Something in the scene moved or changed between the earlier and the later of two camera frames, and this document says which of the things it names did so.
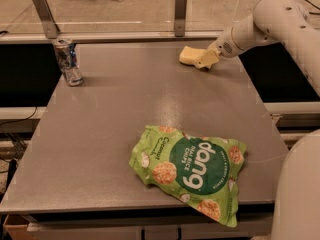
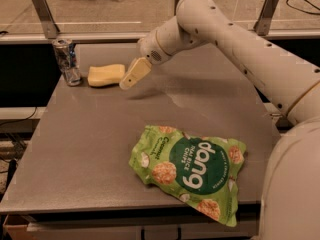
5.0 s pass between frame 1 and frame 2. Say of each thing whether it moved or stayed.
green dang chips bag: stayed
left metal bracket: stayed
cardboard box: stayed
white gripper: moved
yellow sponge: moved
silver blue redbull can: stayed
